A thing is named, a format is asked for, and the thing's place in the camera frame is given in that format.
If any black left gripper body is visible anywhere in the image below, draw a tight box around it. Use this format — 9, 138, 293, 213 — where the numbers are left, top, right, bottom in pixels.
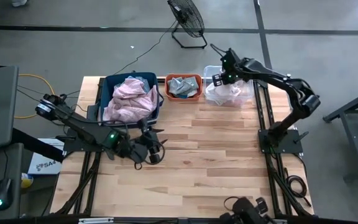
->
137, 118, 160, 147

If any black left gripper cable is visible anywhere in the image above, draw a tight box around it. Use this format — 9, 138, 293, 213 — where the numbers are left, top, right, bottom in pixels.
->
134, 136, 167, 170

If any white cardboard box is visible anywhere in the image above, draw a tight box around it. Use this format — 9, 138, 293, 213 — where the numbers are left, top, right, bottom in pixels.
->
27, 138, 65, 175

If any orange plastic bin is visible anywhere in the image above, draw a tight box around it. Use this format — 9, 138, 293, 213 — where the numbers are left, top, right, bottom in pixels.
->
164, 73, 204, 102

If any yellow white ball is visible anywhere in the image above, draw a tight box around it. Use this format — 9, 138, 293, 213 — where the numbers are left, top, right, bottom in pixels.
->
20, 172, 34, 189

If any pink checked cloth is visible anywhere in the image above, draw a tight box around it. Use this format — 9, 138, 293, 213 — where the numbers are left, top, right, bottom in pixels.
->
103, 77, 158, 124

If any light blue cloth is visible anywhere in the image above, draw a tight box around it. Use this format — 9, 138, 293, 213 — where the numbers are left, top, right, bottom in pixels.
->
168, 77, 199, 98

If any white cloth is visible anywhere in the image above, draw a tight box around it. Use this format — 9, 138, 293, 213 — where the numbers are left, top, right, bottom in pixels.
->
208, 83, 244, 105

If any dark computer desk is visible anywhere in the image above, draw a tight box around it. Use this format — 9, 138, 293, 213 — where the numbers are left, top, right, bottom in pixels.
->
0, 142, 24, 220

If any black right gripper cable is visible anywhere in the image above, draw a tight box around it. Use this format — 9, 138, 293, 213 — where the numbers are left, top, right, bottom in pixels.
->
209, 43, 226, 58

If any black floor fan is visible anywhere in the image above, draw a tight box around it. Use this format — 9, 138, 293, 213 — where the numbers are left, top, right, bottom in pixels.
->
167, 0, 208, 50

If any black computer mouse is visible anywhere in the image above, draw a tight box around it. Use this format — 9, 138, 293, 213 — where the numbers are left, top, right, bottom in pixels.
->
0, 178, 14, 212

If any clear plastic bin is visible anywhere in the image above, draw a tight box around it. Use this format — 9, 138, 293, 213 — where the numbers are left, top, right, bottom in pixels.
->
203, 65, 255, 108

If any black table frame rail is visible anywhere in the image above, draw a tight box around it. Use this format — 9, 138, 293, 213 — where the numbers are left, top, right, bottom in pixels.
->
53, 77, 105, 216
253, 79, 315, 217

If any navy white striped fabric basket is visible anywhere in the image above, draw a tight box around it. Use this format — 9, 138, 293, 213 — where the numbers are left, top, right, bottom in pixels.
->
97, 72, 165, 129

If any black camera mount rig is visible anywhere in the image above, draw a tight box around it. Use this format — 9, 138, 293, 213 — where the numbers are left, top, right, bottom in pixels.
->
219, 195, 275, 224

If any black fan cable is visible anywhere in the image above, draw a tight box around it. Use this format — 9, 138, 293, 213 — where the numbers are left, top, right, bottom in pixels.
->
113, 20, 180, 75

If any coiled black cable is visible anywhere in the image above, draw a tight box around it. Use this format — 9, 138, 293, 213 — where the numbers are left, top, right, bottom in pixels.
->
285, 167, 310, 208

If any dark grey side table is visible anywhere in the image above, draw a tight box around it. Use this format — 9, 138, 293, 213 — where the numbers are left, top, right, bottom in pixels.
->
323, 83, 358, 183

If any yellow cable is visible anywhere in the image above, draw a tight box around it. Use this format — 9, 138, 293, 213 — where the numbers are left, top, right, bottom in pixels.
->
0, 52, 55, 119

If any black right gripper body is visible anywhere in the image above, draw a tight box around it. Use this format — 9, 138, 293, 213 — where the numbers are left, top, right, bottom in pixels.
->
211, 72, 228, 88

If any black diagonal desk bar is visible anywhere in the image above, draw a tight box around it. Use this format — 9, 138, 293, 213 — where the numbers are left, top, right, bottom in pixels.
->
11, 127, 65, 163

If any plain pink cloth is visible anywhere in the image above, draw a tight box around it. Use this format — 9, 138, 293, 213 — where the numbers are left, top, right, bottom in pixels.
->
228, 89, 252, 106

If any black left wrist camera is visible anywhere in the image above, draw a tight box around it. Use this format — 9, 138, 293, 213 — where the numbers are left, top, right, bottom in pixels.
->
147, 144, 162, 165

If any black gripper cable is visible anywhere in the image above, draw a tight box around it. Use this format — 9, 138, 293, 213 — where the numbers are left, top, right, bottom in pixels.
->
209, 43, 226, 58
134, 136, 167, 170

